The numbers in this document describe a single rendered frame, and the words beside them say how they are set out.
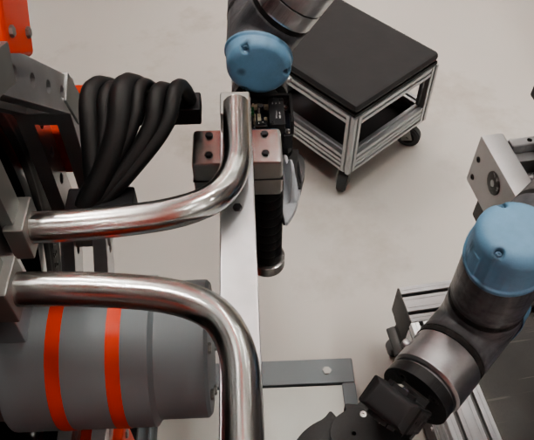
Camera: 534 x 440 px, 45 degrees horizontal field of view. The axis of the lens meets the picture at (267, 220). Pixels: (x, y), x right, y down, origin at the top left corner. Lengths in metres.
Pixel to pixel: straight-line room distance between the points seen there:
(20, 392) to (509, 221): 0.44
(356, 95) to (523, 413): 0.85
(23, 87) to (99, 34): 2.00
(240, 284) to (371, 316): 1.17
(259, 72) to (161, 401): 0.37
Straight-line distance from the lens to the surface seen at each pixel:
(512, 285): 0.59
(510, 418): 1.36
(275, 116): 0.75
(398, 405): 0.52
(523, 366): 1.42
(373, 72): 1.77
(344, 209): 1.85
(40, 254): 0.87
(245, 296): 0.49
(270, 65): 0.73
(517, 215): 0.60
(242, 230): 0.53
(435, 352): 0.64
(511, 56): 2.55
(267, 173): 0.64
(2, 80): 0.53
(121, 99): 0.56
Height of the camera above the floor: 1.39
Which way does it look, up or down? 50 degrees down
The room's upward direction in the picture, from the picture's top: straight up
